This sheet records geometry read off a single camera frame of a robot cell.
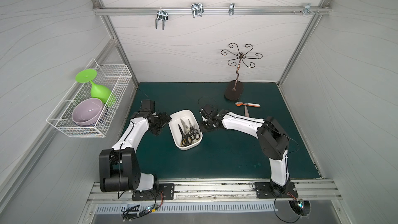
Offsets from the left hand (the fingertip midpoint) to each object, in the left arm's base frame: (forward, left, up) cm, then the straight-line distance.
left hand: (168, 123), depth 87 cm
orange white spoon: (+22, -46, -9) cm, 52 cm away
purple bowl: (-10, +27, +24) cm, 38 cm away
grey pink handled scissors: (+16, -49, -10) cm, 53 cm away
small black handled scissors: (-1, -14, -9) cm, 17 cm away
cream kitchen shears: (+1, -10, -8) cm, 13 cm away
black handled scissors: (-7, -10, -8) cm, 15 cm away
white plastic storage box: (-2, -4, -10) cm, 11 cm away
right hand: (+1, -18, -6) cm, 19 cm away
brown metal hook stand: (+35, -43, -8) cm, 56 cm away
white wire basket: (+14, +26, +22) cm, 37 cm away
